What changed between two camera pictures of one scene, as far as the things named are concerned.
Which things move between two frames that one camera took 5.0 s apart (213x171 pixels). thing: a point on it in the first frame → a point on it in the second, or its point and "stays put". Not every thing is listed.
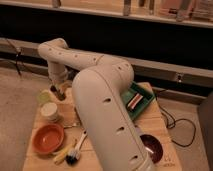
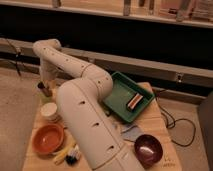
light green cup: (43, 97) stays put
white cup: (48, 109) stays put
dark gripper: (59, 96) → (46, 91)
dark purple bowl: (153, 147) stays put
